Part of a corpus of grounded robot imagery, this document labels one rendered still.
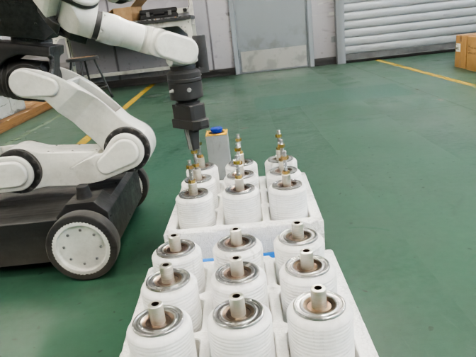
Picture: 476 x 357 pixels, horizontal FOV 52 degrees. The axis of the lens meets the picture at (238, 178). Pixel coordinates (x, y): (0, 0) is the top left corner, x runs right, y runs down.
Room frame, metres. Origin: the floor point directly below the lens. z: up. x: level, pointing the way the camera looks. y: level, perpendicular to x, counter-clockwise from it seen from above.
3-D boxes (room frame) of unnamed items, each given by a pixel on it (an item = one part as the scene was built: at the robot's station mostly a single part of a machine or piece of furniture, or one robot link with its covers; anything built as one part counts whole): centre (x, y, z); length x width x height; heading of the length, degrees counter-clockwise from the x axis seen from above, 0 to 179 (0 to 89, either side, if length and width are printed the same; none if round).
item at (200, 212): (1.17, 0.12, 0.16); 0.10 x 0.10 x 0.18
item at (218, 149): (1.57, 0.05, 0.16); 0.07 x 0.07 x 0.31; 87
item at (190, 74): (1.30, 0.10, 0.57); 0.11 x 0.11 x 0.11; 20
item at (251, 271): (0.73, 0.02, 0.25); 0.08 x 0.08 x 0.01
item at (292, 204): (1.15, -0.12, 0.16); 0.10 x 0.10 x 0.18
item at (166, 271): (0.74, 0.14, 0.26); 0.02 x 0.02 x 0.03
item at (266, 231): (1.28, -0.01, 0.09); 0.39 x 0.39 x 0.18; 87
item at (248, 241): (0.85, 0.02, 0.25); 0.08 x 0.08 x 0.01
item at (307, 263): (0.73, -0.10, 0.26); 0.02 x 0.02 x 0.03
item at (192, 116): (1.28, 0.11, 0.46); 0.13 x 0.10 x 0.12; 42
